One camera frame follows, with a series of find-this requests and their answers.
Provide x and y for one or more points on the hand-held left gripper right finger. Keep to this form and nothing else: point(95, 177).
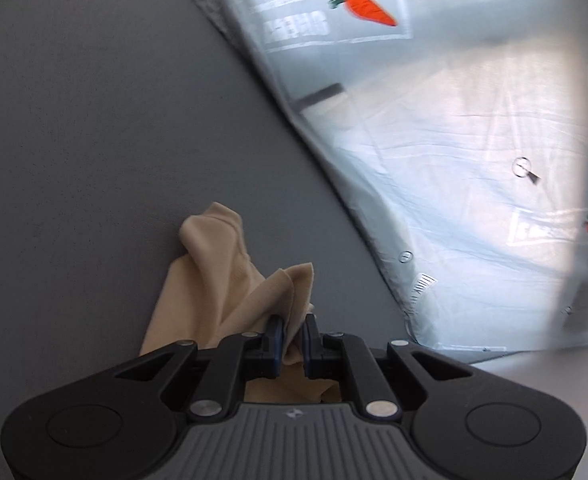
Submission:
point(308, 357)

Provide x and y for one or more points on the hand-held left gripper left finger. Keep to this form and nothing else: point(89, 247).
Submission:
point(275, 352)

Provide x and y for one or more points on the beige long-sleeved garment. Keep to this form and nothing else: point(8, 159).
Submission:
point(214, 290)

